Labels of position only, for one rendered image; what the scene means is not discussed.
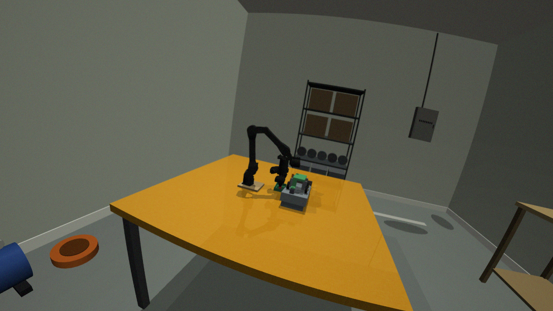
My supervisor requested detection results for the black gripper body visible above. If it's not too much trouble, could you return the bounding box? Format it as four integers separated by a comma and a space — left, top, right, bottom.
275, 165, 289, 184

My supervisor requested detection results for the grey ramp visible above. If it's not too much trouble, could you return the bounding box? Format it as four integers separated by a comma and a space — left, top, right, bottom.
280, 180, 312, 211

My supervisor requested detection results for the green four-wheeled trolley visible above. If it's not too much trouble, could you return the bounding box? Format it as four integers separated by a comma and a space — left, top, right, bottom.
286, 173, 309, 194

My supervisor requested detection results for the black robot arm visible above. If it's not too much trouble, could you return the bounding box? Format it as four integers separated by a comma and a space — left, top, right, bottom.
242, 125, 300, 186

